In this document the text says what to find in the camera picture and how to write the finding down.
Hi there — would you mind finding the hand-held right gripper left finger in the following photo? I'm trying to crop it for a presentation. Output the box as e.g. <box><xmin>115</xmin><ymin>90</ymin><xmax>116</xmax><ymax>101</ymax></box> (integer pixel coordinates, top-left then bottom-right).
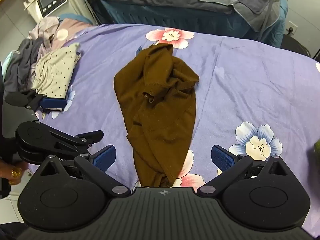
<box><xmin>37</xmin><ymin>144</ymin><xmax>132</xmax><ymax>197</ymax></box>

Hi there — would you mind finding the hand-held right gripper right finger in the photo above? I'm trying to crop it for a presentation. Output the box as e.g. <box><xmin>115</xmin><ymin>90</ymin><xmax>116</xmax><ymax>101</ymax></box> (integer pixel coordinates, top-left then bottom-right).
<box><xmin>197</xmin><ymin>144</ymin><xmax>288</xmax><ymax>196</ymax></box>

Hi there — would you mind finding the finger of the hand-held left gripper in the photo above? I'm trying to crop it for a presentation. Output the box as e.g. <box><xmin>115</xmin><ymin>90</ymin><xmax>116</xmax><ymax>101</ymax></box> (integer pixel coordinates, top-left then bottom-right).
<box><xmin>24</xmin><ymin>89</ymin><xmax>68</xmax><ymax>111</ymax></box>
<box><xmin>46</xmin><ymin>129</ymin><xmax>104</xmax><ymax>156</ymax></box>

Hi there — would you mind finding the brown sweater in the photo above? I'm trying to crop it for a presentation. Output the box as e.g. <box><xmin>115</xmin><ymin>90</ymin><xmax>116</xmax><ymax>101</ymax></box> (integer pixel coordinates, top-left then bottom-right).
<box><xmin>114</xmin><ymin>43</ymin><xmax>200</xmax><ymax>188</ymax></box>

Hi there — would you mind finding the person's left hand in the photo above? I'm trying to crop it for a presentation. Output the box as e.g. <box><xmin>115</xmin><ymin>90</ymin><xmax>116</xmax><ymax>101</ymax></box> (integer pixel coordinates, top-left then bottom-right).
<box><xmin>0</xmin><ymin>159</ymin><xmax>29</xmax><ymax>187</ymax></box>

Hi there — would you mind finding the cream polka dot garment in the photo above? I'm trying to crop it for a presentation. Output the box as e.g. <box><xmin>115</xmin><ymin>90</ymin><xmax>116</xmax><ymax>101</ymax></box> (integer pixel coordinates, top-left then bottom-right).
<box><xmin>32</xmin><ymin>42</ymin><xmax>81</xmax><ymax>111</ymax></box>

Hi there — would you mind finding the grey garment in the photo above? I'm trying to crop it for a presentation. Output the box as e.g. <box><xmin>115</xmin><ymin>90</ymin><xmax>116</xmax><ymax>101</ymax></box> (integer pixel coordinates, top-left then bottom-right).
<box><xmin>4</xmin><ymin>38</ymin><xmax>44</xmax><ymax>93</ymax></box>

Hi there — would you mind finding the light blue cloth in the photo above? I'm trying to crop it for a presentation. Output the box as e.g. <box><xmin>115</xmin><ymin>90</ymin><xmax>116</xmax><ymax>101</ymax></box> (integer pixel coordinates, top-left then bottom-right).
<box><xmin>1</xmin><ymin>50</ymin><xmax>20</xmax><ymax>68</ymax></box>

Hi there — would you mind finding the lilac crumpled garment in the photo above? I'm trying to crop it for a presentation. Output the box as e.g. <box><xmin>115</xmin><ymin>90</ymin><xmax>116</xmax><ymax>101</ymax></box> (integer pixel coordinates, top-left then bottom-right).
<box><xmin>27</xmin><ymin>17</ymin><xmax>60</xmax><ymax>49</ymax></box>

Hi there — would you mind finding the pink floral cloth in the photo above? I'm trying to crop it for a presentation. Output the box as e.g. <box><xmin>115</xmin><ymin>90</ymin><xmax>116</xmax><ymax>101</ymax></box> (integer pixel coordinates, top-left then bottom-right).
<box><xmin>51</xmin><ymin>14</ymin><xmax>98</xmax><ymax>55</ymax></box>

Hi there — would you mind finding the purple floral bedsheet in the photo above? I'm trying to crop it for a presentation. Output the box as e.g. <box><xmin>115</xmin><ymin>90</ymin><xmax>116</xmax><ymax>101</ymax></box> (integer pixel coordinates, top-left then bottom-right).
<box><xmin>32</xmin><ymin>24</ymin><xmax>320</xmax><ymax>238</ymax></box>

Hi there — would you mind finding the green object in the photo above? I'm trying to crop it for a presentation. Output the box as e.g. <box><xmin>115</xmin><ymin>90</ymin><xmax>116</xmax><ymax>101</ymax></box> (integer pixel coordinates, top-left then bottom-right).
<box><xmin>312</xmin><ymin>139</ymin><xmax>320</xmax><ymax>170</ymax></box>

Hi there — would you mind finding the white appliance with control panel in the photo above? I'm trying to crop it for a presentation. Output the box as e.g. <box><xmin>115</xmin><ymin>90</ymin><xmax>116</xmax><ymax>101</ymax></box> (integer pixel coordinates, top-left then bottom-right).
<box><xmin>15</xmin><ymin>0</ymin><xmax>98</xmax><ymax>25</ymax></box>

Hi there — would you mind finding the black chair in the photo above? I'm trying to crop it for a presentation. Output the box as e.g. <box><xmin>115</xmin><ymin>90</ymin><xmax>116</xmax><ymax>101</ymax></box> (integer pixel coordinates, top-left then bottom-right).
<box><xmin>281</xmin><ymin>34</ymin><xmax>312</xmax><ymax>58</ymax></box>

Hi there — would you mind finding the blue quilted bed cover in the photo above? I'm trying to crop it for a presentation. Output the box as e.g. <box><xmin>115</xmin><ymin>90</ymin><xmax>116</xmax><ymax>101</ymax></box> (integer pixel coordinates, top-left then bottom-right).
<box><xmin>82</xmin><ymin>0</ymin><xmax>288</xmax><ymax>48</ymax></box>

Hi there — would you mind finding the wall socket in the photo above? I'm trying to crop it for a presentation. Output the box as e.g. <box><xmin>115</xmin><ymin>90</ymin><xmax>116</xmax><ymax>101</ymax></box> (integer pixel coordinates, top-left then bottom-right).
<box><xmin>286</xmin><ymin>21</ymin><xmax>298</xmax><ymax>35</ymax></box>

